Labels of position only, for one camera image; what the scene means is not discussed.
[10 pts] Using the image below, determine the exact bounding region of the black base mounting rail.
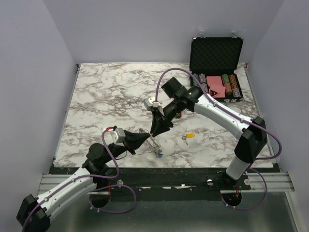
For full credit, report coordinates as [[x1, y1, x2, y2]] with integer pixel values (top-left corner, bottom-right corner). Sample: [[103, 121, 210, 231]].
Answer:
[[90, 168, 251, 204]]

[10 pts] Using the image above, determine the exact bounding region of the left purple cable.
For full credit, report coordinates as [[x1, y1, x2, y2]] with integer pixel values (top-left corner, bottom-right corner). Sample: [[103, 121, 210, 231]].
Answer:
[[22, 126, 137, 232]]

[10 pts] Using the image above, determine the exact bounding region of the yellow capped key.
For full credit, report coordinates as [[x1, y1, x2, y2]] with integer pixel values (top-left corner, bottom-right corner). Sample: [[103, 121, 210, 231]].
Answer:
[[182, 133, 195, 145]]

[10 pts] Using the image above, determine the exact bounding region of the black poker chip case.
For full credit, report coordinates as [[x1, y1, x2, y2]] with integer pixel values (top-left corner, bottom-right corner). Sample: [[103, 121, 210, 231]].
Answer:
[[189, 36, 243, 102]]

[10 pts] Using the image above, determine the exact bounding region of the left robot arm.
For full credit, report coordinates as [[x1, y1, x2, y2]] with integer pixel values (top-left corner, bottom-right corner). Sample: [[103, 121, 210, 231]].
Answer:
[[16, 126, 150, 232]]

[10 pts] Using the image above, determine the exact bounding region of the purple cable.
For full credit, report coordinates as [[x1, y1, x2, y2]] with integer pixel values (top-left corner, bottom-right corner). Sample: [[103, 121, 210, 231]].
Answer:
[[22, 126, 137, 232], [154, 68, 283, 210]]

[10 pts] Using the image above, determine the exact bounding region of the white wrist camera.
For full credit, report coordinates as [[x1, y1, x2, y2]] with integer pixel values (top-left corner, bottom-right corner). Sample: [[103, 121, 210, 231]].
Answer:
[[144, 97, 162, 111], [111, 126, 126, 144]]

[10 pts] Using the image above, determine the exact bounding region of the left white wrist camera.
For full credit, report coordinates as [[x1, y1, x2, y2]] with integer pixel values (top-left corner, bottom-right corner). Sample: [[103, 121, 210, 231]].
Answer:
[[111, 126, 126, 144]]

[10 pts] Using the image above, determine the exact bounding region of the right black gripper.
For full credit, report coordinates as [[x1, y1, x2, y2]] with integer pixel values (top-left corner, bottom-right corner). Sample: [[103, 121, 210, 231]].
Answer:
[[150, 98, 181, 138]]

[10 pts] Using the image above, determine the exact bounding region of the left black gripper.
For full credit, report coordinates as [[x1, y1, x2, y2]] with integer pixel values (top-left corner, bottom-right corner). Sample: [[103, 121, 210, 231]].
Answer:
[[104, 130, 150, 163]]

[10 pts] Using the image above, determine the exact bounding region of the pink playing cards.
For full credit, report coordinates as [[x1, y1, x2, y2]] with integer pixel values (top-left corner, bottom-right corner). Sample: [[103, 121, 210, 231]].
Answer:
[[206, 76, 225, 98]]

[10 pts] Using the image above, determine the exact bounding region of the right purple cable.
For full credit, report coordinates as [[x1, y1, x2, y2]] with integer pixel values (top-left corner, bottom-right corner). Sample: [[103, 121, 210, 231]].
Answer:
[[154, 68, 283, 210]]

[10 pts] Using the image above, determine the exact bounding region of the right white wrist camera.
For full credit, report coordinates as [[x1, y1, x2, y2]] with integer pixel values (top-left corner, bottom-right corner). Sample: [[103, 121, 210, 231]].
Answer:
[[144, 97, 162, 111]]

